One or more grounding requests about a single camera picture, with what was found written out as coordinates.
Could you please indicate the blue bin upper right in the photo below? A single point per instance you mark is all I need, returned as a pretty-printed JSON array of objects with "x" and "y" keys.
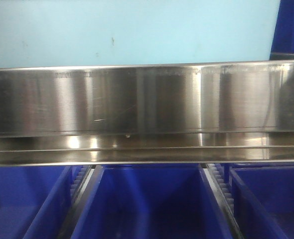
[{"x": 283, "y": 41}]

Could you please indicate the stainless steel shelf rail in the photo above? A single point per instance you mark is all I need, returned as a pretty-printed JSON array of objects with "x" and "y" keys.
[{"x": 180, "y": 113}]

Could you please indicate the blue bin lower right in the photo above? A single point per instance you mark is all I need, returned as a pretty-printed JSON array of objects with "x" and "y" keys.
[{"x": 264, "y": 202}]

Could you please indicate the light teal plastic bin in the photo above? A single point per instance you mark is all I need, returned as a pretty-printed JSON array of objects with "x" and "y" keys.
[{"x": 38, "y": 33}]

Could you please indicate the white roller track right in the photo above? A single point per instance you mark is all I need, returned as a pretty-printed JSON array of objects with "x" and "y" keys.
[{"x": 224, "y": 198}]

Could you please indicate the blue bin lower centre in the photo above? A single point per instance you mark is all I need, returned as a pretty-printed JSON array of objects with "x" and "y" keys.
[{"x": 151, "y": 202}]

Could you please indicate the blue bin lower left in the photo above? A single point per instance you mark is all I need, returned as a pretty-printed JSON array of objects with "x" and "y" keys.
[{"x": 34, "y": 201}]

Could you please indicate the blue bin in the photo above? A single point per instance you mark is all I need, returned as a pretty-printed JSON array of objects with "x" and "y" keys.
[
  {"x": 34, "y": 201},
  {"x": 283, "y": 41},
  {"x": 151, "y": 202},
  {"x": 264, "y": 202}
]

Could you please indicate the metal divider rail left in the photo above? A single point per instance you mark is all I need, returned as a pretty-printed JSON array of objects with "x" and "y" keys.
[{"x": 80, "y": 201}]

